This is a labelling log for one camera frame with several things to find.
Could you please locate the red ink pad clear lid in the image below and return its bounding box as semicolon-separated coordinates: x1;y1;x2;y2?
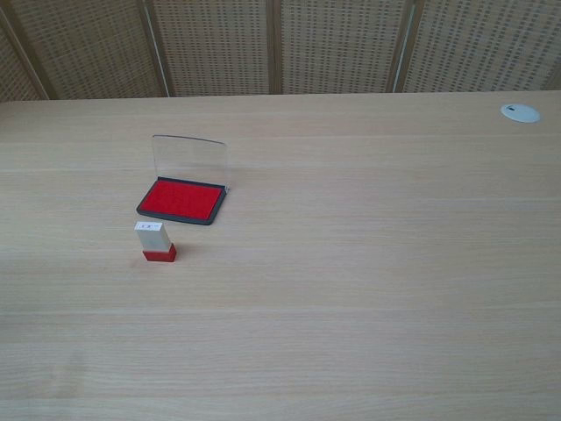
136;133;231;227

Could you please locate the perforated wooden screen panel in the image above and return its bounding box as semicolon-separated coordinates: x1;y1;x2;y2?
0;0;171;101
392;0;561;94
271;0;424;96
0;8;49;103
139;0;281;97

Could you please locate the grey round cable grommet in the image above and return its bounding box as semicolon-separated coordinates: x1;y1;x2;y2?
500;103;542;125

